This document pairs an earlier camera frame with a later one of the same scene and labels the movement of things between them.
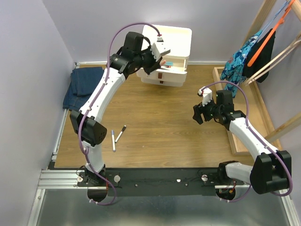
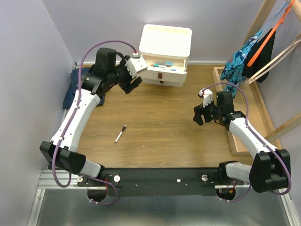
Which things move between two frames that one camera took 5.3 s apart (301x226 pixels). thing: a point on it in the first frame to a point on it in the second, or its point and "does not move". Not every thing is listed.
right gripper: (199, 109) does not move
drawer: (163, 83) does not move
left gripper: (154, 65) to (122, 65)
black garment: (263, 59) does not move
